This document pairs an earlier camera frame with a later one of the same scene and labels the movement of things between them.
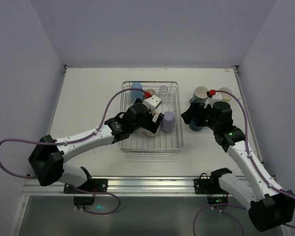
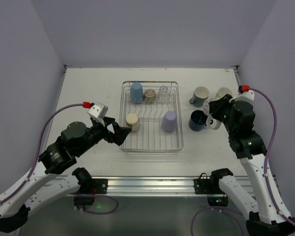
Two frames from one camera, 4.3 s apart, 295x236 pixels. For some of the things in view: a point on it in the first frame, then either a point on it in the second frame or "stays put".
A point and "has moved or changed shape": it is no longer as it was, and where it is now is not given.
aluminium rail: x=130 y=186 stays put
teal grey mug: x=199 y=95 stays put
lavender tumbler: x=168 y=122 stays put
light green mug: x=225 y=97 stays put
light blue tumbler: x=135 y=94 stays put
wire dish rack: x=168 y=135 stays put
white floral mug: x=145 y=132 has moved or changed shape
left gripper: x=152 y=120 → x=108 y=130
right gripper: x=196 y=115 → x=220 y=108
